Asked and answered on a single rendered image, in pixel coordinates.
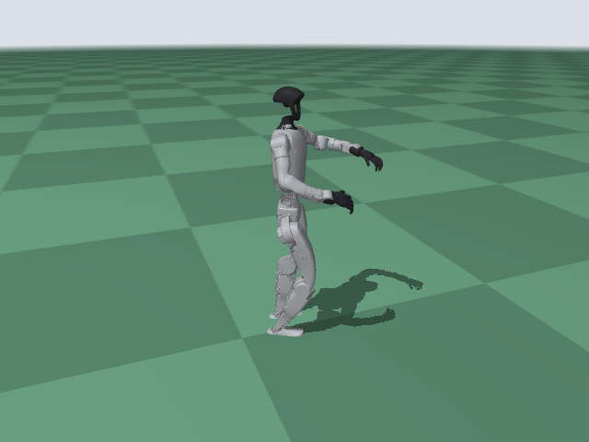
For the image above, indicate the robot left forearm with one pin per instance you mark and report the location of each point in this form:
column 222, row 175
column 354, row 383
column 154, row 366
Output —
column 339, row 145

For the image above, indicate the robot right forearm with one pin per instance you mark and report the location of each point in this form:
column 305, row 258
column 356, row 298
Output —
column 304, row 191

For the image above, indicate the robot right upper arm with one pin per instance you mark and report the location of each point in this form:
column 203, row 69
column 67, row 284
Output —
column 280, row 147

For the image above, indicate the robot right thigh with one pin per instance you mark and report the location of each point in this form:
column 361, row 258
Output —
column 302, row 250

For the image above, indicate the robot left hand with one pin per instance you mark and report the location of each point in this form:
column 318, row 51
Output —
column 367, row 156

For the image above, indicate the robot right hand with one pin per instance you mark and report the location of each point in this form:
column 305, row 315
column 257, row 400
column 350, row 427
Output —
column 341, row 199

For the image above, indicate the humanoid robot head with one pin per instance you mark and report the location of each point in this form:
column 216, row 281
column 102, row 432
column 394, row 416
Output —
column 289, row 97

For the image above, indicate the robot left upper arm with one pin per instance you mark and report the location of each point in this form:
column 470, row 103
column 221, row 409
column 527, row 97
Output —
column 319, row 143

